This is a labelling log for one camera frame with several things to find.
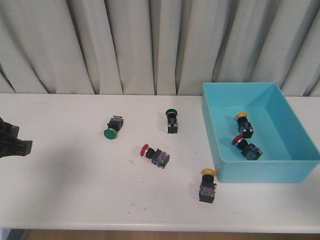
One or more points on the green push button back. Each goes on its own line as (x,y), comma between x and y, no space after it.
(172,123)

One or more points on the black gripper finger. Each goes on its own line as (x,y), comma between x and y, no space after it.
(8,132)
(15,147)

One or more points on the grey pleated curtain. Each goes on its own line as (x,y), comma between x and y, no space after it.
(158,47)

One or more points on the red push button centre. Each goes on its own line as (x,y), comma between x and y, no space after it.
(158,157)

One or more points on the light blue plastic box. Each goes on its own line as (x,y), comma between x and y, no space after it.
(288,152)

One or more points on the green push button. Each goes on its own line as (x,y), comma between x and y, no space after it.
(113,127)
(172,123)

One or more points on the yellow push button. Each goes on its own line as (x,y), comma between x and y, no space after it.
(245,128)
(207,188)

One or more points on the yellow push button by box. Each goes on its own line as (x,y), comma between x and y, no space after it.
(207,188)

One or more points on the red push button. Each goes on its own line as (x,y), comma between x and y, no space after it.
(158,157)
(250,151)

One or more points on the green push button left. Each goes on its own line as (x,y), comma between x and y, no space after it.
(113,127)

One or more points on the red push button front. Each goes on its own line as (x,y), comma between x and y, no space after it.
(250,151)

